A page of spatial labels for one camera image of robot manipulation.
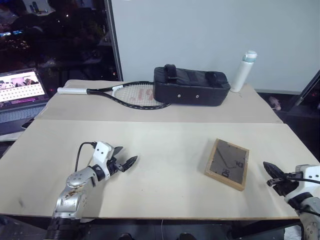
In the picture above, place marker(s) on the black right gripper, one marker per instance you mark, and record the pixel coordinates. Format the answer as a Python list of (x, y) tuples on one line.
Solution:
[(286, 187)]

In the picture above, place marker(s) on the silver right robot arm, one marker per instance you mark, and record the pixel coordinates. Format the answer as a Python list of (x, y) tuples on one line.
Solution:
[(312, 222)]

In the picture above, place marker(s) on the black and white tennis racket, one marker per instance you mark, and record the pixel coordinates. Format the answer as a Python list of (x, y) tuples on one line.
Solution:
[(140, 96)]

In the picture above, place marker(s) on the dark rounded shape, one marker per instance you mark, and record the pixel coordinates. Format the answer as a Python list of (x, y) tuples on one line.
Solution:
[(125, 236), (185, 236)]

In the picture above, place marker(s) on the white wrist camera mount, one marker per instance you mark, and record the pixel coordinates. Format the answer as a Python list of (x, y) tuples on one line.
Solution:
[(102, 152), (310, 172)]

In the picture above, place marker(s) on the white insulated water bottle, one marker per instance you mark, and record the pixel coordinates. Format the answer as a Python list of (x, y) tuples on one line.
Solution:
[(241, 72)]

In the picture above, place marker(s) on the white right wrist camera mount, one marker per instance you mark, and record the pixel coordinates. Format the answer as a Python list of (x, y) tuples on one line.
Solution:
[(310, 172)]

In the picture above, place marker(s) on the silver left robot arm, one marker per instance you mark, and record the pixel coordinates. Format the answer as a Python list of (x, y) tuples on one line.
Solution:
[(75, 180)]

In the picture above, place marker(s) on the wooden picture frame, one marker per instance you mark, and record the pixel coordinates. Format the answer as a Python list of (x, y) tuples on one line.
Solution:
[(226, 163)]

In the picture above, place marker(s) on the open laptop computer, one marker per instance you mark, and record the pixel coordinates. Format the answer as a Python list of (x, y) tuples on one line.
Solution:
[(20, 92)]

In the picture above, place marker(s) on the grey partition post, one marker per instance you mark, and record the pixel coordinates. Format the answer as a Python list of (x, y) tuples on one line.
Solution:
[(115, 40)]

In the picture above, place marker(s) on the black stand with grey bar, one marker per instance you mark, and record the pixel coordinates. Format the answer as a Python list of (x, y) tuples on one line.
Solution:
[(310, 92)]

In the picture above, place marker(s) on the pink object on floor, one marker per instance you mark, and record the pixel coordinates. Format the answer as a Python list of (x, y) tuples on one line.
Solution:
[(275, 102)]

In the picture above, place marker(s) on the black padded bag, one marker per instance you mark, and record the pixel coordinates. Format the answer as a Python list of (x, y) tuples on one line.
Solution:
[(191, 86)]

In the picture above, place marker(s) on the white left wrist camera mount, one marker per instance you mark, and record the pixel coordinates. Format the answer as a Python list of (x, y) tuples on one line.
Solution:
[(102, 152)]

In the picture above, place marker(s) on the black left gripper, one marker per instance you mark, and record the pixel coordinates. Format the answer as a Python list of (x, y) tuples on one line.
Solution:
[(115, 167)]

